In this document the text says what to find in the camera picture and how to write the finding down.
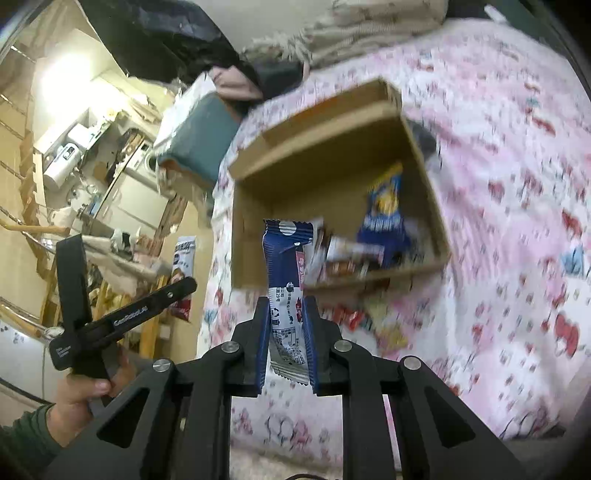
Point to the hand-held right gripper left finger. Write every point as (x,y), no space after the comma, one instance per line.
(263,344)

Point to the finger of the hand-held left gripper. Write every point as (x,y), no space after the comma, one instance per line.
(175,293)
(71,281)

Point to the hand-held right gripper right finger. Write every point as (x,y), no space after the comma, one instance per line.
(314,344)

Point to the white rice cake packet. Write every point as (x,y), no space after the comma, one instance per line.
(183,258)

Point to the blue and white snack packet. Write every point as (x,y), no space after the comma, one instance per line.
(281,267)

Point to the blue chips packet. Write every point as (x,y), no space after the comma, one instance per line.
(383,207)

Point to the cardboard box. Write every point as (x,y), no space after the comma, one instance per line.
(323,184)

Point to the person's left forearm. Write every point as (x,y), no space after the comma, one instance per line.
(25,443)

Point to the person's left hand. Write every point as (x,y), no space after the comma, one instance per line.
(83,406)

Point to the red snack packet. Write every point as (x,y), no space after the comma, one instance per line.
(351,318)

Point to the wooden rack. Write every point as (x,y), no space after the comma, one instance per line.
(147,332)

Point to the yellow snack packet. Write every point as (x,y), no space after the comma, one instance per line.
(392,334)

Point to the white wafer packet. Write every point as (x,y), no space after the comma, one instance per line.
(316,251)

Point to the brown snack packet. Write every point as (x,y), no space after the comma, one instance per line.
(351,258)

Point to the white cabinet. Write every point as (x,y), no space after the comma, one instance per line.
(134,201)

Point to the white washing machine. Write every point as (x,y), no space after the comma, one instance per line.
(154,164)

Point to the teal cushion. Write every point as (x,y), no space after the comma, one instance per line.
(198,138)

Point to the white plastic bag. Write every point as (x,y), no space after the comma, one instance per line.
(184,110)

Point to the pink cartoon printed bed sheet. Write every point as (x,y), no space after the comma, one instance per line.
(498,230)

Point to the dark clothes pile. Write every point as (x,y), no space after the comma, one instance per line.
(184,37)

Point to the beige blanket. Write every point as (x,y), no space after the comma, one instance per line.
(351,32)

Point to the white wall appliance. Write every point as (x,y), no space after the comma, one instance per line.
(60,166)

